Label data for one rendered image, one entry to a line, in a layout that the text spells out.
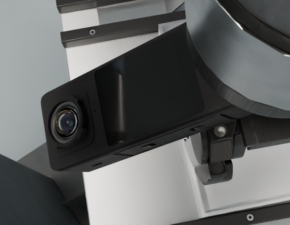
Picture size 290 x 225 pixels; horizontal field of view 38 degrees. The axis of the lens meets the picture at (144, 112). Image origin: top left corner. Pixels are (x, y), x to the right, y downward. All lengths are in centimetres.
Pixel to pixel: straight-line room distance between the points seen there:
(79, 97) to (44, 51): 141
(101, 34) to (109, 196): 22
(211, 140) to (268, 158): 38
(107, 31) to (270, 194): 31
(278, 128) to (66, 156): 11
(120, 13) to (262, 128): 45
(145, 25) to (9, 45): 112
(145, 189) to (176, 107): 38
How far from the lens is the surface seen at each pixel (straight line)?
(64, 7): 63
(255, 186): 57
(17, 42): 167
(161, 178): 56
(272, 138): 21
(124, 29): 60
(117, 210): 56
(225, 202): 56
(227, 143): 21
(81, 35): 60
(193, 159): 30
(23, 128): 155
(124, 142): 20
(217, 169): 24
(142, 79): 20
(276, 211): 55
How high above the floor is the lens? 143
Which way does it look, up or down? 74 degrees down
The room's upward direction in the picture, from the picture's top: 6 degrees counter-clockwise
